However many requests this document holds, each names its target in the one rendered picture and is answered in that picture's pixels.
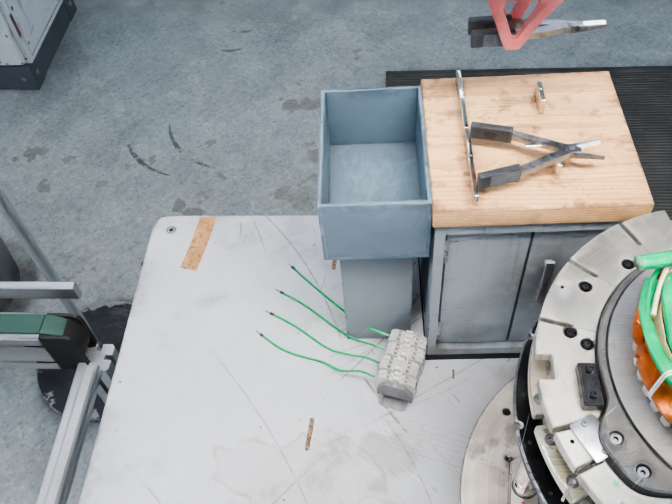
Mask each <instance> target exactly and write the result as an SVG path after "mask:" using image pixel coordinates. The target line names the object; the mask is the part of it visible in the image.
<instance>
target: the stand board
mask: <svg viewBox="0 0 672 504"><path fill-rule="evenodd" d="M537 81H542V85H543V89H544V93H545V97H546V104H545V109H544V113H543V114H538V110H537V106H536V101H535V97H534V93H535V88H536V83H537ZM462 83H463V90H464V96H465V103H466V110H467V117H468V123H469V130H470V127H471V123H472V121H475V122H482V123H489V124H497V125H504V126H511V127H513V128H514V129H513V130H515V131H519V132H523V133H527V134H531V135H535V136H539V137H542V138H546V139H550V140H554V141H558V142H562V143H566V144H572V143H578V142H585V141H593V140H600V141H601V144H598V145H594V146H589V147H585V148H582V152H583V153H590V154H597V155H604V156H605V159H604V160H597V159H577V158H575V157H574V158H567V159H565V160H562V164H563V166H562V170H561V174H560V178H559V179H554V177H553V172H552V168H551V165H550V166H547V167H545V168H542V169H540V170H537V171H535V172H532V173H530V174H527V175H525V176H522V177H521V178H520V180H519V181H515V182H511V183H507V184H503V185H499V186H494V187H488V188H484V189H479V188H478V190H479V201H478V205H477V206H473V205H472V197H471V190H470V183H469V176H468V169H467V162H466V154H465V147H464V140H463V133H462V126H461V119H460V111H459V104H458V97H457V90H456V83H455V78H444V79H422V80H421V89H422V99H423V110H424V121H425V131H426V142H427V152H428V163H429V174H430V184H431V195H432V215H431V219H432V227H464V226H495V225H526V224H556V223H587V222H617V221H627V220H630V219H633V218H636V217H639V216H642V215H645V214H649V213H651V211H652V209H653V207H654V201H653V198H652V195H651V192H650V189H649V187H648V184H647V181H646V178H645V175H644V172H643V169H642V166H641V163H640V161H639V158H638V155H637V152H636V149H635V146H634V143H633V140H632V137H631V135H630V132H629V129H628V126H627V123H626V120H625V117H624V114H623V111H622V109H621V106H620V103H619V100H618V97H617V94H616V91H615V88H614V85H613V83H612V80H611V77H610V74H609V72H608V71H599V72H577V73H555V74H533V75H510V76H488V77H466V78H462ZM471 143H472V150H473V157H474V164H475V170H476V177H478V173H480V172H484V171H488V170H492V169H497V168H501V167H505V166H509V165H513V164H520V165H523V164H525V163H528V162H531V161H533V160H536V159H538V158H541V157H543V156H546V155H548V154H550V150H546V149H542V148H539V147H525V144H523V143H520V142H516V141H511V143H504V142H497V141H490V140H483V139H476V138H471Z"/></svg>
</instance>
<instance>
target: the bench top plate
mask: <svg viewBox="0 0 672 504"><path fill-rule="evenodd" d="M200 217H217V218H216V221H215V224H214V227H213V230H212V233H211V236H210V239H209V242H208V244H207V247H206V249H205V252H204V254H203V257H202V259H201V262H200V264H199V266H198V269H197V271H193V270H188V269H183V268H180V266H181V264H182V262H183V260H184V257H185V255H186V253H187V251H188V248H189V246H190V243H191V241H192V238H193V236H194V233H195V230H196V227H197V225H198V221H199V218H200ZM288 263H289V264H291V265H292V266H294V267H295V268H296V269H297V270H298V271H299V272H300V273H301V274H302V275H303V276H304V277H306V278H307V279H308V280H309V281H310V282H311V283H313V284H314V285H315V286H316V287H317V288H318V289H320V290H321V291H322V292H323V293H324V294H326V295H327V296H328V297H329V298H330V299H332V300H333V301H334V302H335V303H337V304H338V305H339V306H340V307H342V308H343V309H344V310H345V308H344V299H343V289H342V279H341V269H340V260H324V257H323V250H322V242H321V235H320V227H319V220H318V216H168V217H159V218H157V221H156V223H155V225H154V227H153V230H152V233H151V237H150V240H149V244H148V248H147V252H146V255H145V259H144V263H143V266H142V270H141V274H140V278H139V281H138V285H137V289H136V292H135V296H134V300H133V304H132V307H131V311H130V315H129V318H128V322H127V326H126V330H125V333H124V337H123V341H122V344H121V348H120V352H119V355H118V359H117V363H116V367H115V370H114V374H113V378H112V381H111V385H110V389H109V393H108V396H107V400H106V404H105V407H104V411H103V415H102V419H101V422H100V426H99V430H98V433H97V437H96V441H95V445H94V448H93V452H92V456H91V459H90V463H89V467H88V470H87V474H86V478H85V482H84V485H83V489H82V493H81V496H80V500H79V504H459V488H460V476H461V469H462V464H463V459H464V454H465V451H466V447H467V444H468V441H469V438H470V436H471V433H472V431H473V429H474V427H475V424H476V423H477V421H478V419H479V417H480V415H481V414H482V412H483V411H484V409H485V408H486V406H487V405H488V403H489V402H490V401H491V400H492V398H493V397H494V396H495V395H496V394H497V393H498V392H499V390H500V389H501V388H502V387H503V386H505V385H506V384H507V383H508V382H509V381H510V380H511V379H513V378H514V377H515V371H516V367H517V363H518V359H519V358H498V359H453V360H425V364H424V368H423V371H422V374H421V375H419V378H418V382H417V388H416V394H415V398H414V399H413V400H412V403H410V402H408V405H407V408H406V411H404V410H403V412H402V411H398V410H395V409H391V408H388V407H384V406H381V404H379V403H378V401H379V398H380V395H381V393H379V394H377V377H378V374H379V366H380V364H381V361H382V357H383V356H384V355H385V354H386V351H387V348H388V340H389V338H371V339H359V340H363V341H367V342H371V343H374V344H376V345H379V346H381V347H384V348H385V349H384V350H382V349H379V348H377V347H374V346H371V345H368V344H365V343H361V342H358V341H355V340H353V339H348V338H347V336H345V335H344V334H342V333H340V332H339V331H337V330H336V329H335V328H333V327H332V326H330V325H329V324H328V323H327V322H325V321H324V320H323V319H321V318H320V317H319V316H317V315H316V314H315V313H313V312H312V311H310V310H309V309H307V308H306V307H304V306H303V305H301V304H300V303H298V302H296V301H294V300H293V299H291V298H289V297H287V296H285V295H283V294H281V293H280V292H278V291H276V290H275V289H277V290H279V291H283V292H285V293H286V294H288V295H290V296H292V297H294V298H296V299H298V300H299V301H301V302H303V303H304V304H306V305H307V306H309V307H310V308H312V309H313V310H315V311H316V312H317V313H319V314H320V315H321V316H323V317H324V318H325V319H327V320H328V321H329V322H331V323H332V324H333V325H335V326H336V327H337V328H339V329H340V330H342V331H343V332H345V333H347V328H346V318H345V313H344V312H343V311H341V310H340V309H339V308H338V307H336V306H335V305H334V304H333V303H331V302H330V301H329V300H328V299H327V298H325V297H324V296H323V295H322V294H321V293H319V292H318V291H317V290H316V289H315V288H314V287H312V286H311V285H310V284H309V283H308V282H307V281H305V280H304V279H303V278H302V277H301V276H300V275H299V274H298V273H297V272H296V271H294V270H293V269H292V268H291V266H290V265H289V264H288ZM265 310H267V311H269V312H272V313H274V314H276V315H278V316H280V317H282V318H284V319H286V320H288V321H290V322H291V323H293V324H295V325H297V326H298V327H300V328H301V329H303V330H304V331H306V332H307V333H308V334H310V335H311V336H312V337H314V338H315V339H317V340H318V341H320V342H321V343H322V344H324V345H326V346H328V347H329V348H332V349H334V350H337V351H341V352H346V353H350V354H356V355H362V356H367V357H370V358H373V359H375V360H378V361H380V364H378V363H376V362H373V361H371V360H368V359H364V358H359V357H352V356H348V355H343V354H339V353H335V352H332V351H330V350H328V349H326V348H324V347H322V346H321V345H319V344H318V343H317V342H315V341H314V340H312V339H311V338H310V337H308V336H307V335H305V334H304V333H303V332H301V331H300V330H298V329H297V328H295V327H293V326H292V325H290V324H288V323H286V322H284V321H282V320H280V319H278V318H276V317H274V316H272V315H270V313H268V312H266V311H265ZM256 330H257V331H258V332H260V333H262V334H263V335H264V336H266V337H267V338H268V339H269V340H271V341H272V342H274V343H275V344H277V345H278V346H280V347H282V348H284V349H286V350H288V351H290V352H293V353H296V354H300V355H303V356H307V357H311V358H315V359H319V360H322V361H325V362H327V363H329V364H331V365H333V366H335V367H337V368H339V369H343V370H363V371H366V372H369V373H371V374H373V375H375V378H373V377H371V376H369V375H366V374H364V373H360V372H340V371H337V370H335V369H333V368H331V367H329V366H327V365H325V364H323V363H320V362H317V361H313V360H309V359H305V358H301V357H297V356H294V355H291V354H289V353H286V352H284V351H282V350H280V349H278V348H277V347H275V346H274V345H272V344H271V343H269V342H268V341H267V340H265V339H264V338H263V337H261V336H260V335H259V333H257V332H256Z"/></svg>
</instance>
